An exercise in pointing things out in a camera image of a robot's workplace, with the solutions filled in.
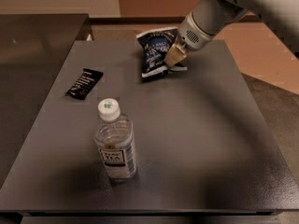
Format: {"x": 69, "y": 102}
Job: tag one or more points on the clear plastic tea bottle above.
{"x": 115, "y": 140}

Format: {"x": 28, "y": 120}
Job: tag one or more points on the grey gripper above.
{"x": 191, "y": 35}

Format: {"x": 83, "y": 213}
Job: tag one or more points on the blue chip bag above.
{"x": 156, "y": 43}

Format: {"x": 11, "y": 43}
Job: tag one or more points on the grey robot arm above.
{"x": 209, "y": 17}

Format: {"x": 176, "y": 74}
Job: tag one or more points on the black snack bar wrapper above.
{"x": 84, "y": 84}

